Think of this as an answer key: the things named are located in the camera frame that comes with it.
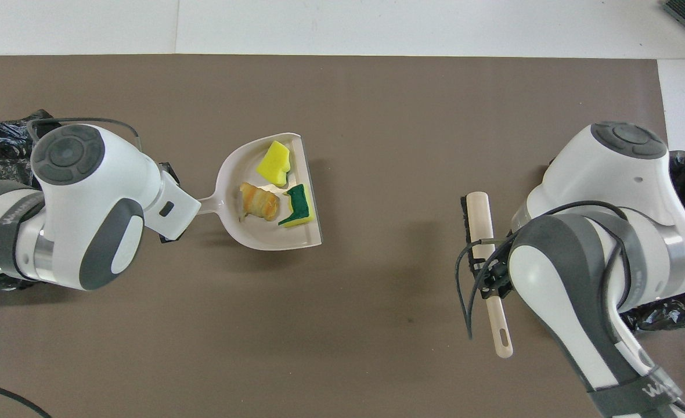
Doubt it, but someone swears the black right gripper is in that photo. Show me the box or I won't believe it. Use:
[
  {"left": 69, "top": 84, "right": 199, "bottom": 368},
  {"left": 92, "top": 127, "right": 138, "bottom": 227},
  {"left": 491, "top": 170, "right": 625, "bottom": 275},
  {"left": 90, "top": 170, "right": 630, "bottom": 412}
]
[{"left": 479, "top": 254, "right": 515, "bottom": 300}]

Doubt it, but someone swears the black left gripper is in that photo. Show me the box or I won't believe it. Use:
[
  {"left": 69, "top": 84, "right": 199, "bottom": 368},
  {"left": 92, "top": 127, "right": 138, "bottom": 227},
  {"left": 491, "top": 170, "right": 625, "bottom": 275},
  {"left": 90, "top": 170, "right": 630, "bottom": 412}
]
[{"left": 157, "top": 161, "right": 181, "bottom": 185}]

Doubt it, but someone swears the beige brush with black bristles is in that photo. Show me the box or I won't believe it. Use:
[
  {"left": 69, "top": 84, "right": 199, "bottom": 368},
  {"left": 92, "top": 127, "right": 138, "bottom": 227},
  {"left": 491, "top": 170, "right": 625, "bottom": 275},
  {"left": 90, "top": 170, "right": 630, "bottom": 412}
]
[{"left": 460, "top": 192, "right": 514, "bottom": 359}]

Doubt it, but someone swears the beige plastic dustpan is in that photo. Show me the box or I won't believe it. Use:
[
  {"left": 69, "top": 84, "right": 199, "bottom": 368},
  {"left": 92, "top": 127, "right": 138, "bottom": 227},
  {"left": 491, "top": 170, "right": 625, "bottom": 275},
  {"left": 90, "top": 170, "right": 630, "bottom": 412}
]
[{"left": 196, "top": 132, "right": 323, "bottom": 251}]

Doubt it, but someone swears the striped croissant piece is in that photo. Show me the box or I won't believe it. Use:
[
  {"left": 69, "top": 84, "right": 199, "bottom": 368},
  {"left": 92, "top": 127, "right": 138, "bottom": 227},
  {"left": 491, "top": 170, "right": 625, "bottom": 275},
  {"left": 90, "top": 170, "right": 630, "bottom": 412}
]
[{"left": 238, "top": 182, "right": 280, "bottom": 222}]

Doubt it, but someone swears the yellow sponge piece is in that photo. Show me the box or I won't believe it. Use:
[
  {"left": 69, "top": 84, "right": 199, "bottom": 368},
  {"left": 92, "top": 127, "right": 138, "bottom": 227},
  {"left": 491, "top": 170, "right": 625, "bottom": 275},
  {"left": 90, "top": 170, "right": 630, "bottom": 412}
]
[
  {"left": 255, "top": 140, "right": 293, "bottom": 188},
  {"left": 277, "top": 183, "right": 314, "bottom": 228}
]

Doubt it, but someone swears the brown table mat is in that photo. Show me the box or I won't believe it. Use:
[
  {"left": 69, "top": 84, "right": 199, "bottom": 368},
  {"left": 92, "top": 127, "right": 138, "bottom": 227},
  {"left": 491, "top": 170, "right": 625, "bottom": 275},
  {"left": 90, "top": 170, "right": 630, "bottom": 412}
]
[{"left": 0, "top": 55, "right": 685, "bottom": 418}]

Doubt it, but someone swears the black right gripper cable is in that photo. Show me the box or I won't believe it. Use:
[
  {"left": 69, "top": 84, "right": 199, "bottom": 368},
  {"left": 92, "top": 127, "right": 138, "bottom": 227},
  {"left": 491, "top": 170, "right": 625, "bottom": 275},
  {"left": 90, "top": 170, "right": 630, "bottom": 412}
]
[{"left": 455, "top": 200, "right": 630, "bottom": 341}]

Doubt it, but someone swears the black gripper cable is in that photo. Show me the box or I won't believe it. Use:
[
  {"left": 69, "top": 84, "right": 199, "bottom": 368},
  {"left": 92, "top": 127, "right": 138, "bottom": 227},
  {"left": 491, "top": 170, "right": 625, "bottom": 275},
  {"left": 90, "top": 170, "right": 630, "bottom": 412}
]
[
  {"left": 455, "top": 200, "right": 630, "bottom": 341},
  {"left": 0, "top": 117, "right": 143, "bottom": 418}
]

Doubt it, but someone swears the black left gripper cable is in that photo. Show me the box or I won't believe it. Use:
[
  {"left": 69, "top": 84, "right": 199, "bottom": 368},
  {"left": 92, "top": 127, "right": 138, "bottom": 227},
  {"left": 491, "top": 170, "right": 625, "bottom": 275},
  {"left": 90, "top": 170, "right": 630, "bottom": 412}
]
[{"left": 0, "top": 117, "right": 143, "bottom": 418}]

